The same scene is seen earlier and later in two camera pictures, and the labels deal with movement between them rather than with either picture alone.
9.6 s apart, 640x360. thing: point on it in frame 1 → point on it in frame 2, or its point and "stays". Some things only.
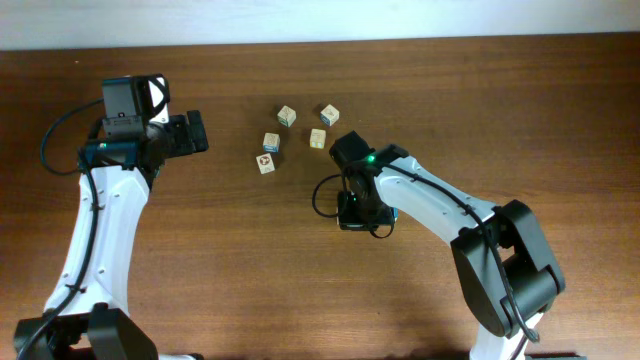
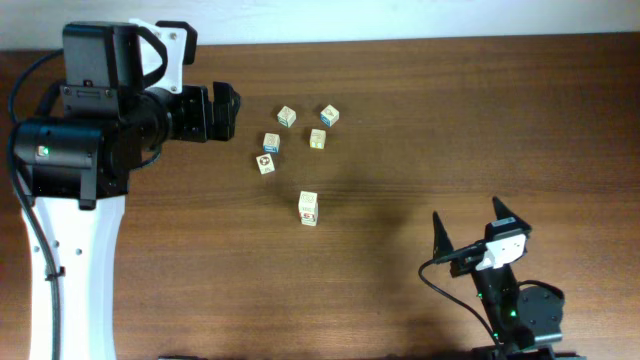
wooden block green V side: (287, 116) stays
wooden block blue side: (329, 115) stays
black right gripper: (347, 220) → (443, 242)
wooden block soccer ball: (265, 163) stays
